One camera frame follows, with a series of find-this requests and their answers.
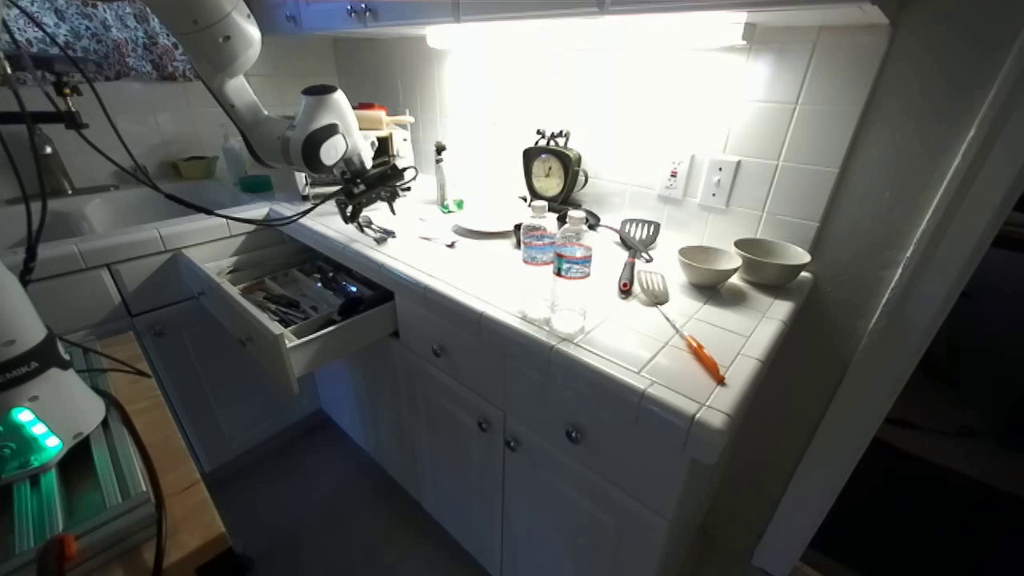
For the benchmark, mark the beige ceramic bowl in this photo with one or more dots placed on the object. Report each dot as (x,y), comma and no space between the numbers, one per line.
(708,265)
(771,260)

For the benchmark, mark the white open drawer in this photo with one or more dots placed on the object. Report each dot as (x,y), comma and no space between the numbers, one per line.
(339,343)

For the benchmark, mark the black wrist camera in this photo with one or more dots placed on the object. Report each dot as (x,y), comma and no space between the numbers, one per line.
(401,172)

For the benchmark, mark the white plate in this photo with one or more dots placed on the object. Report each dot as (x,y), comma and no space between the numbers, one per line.
(485,227)

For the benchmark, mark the clear water bottle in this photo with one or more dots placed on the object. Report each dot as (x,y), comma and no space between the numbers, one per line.
(573,266)
(538,252)

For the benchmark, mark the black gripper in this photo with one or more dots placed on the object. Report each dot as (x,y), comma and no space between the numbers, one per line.
(372,195)

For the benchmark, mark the white cabinet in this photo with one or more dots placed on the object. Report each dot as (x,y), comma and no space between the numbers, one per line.
(458,470)
(531,9)

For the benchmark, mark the green sponge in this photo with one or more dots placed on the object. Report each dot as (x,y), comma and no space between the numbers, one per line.
(254,185)

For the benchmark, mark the white lower cabinet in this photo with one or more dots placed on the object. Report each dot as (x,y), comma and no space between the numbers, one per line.
(458,470)

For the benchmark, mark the floral patterned curtain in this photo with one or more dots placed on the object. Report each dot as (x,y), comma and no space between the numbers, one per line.
(98,37)

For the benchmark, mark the drawer cutlery tray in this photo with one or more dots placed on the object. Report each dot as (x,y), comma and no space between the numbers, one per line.
(307,305)

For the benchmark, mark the white upper cabinet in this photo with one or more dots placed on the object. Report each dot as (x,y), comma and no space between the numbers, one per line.
(531,9)

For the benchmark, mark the under-cabinet light strip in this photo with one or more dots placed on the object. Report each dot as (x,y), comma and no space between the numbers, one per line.
(585,33)

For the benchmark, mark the robot base green light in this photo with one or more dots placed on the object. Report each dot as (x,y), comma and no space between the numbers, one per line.
(41,404)

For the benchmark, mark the round cabinet knob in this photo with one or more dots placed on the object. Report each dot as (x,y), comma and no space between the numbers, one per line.
(573,433)
(437,350)
(485,425)
(513,444)

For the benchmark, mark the white wall outlet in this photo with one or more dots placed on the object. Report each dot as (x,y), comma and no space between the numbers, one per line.
(716,185)
(676,177)

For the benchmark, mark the black table clock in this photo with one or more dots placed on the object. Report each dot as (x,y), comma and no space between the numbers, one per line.
(549,175)

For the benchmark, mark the white toaster oven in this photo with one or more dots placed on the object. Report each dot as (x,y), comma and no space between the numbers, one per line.
(398,145)

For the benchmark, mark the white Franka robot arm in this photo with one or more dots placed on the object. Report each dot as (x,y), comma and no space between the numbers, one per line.
(229,44)

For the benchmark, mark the small white scoop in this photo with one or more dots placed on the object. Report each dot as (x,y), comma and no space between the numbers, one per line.
(649,287)

